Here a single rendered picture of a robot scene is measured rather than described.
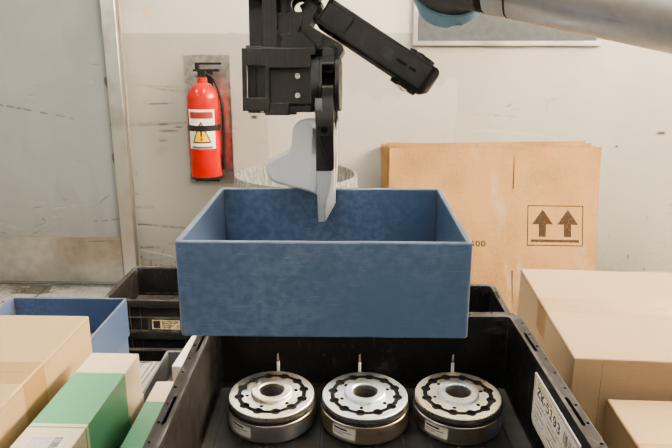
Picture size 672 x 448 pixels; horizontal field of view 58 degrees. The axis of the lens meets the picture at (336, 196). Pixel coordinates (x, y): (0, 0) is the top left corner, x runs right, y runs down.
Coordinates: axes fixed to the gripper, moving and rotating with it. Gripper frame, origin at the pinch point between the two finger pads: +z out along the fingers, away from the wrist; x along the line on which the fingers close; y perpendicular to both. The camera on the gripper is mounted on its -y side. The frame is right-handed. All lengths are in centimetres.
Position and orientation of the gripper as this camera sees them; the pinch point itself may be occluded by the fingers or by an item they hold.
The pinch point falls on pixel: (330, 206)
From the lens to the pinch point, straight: 55.0
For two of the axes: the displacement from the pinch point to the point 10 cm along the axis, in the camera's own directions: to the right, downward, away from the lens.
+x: -0.5, 1.5, -9.9
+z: 0.0, 9.9, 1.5
